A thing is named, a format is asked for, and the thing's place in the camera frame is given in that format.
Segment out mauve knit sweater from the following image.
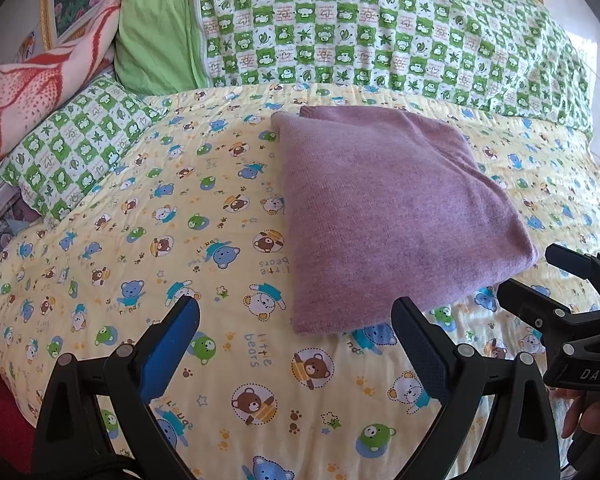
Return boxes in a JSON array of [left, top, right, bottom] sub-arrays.
[[270, 105, 540, 336]]

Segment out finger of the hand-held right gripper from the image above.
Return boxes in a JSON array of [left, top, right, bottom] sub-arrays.
[[545, 243, 600, 308], [496, 279, 583, 333]]

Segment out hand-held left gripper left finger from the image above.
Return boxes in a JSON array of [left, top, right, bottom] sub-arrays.
[[30, 295, 202, 480]]

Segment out green checked quilt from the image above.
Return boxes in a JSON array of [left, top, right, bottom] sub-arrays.
[[114, 0, 597, 137]]

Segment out red cloth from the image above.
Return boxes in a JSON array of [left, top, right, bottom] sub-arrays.
[[0, 364, 37, 463]]

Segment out red and cream blanket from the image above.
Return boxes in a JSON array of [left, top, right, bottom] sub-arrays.
[[0, 0, 124, 179]]

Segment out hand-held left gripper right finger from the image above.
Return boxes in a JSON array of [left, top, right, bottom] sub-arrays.
[[391, 296, 562, 480]]

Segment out yellow bear print bedsheet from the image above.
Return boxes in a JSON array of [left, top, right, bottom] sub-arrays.
[[0, 82, 600, 480]]

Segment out green checked pillow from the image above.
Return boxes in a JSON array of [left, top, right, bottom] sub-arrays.
[[0, 72, 172, 222]]

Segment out grey floral cloth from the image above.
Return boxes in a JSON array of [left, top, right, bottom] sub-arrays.
[[0, 174, 46, 266]]

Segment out person's right hand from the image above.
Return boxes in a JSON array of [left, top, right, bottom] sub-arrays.
[[551, 386, 600, 442]]

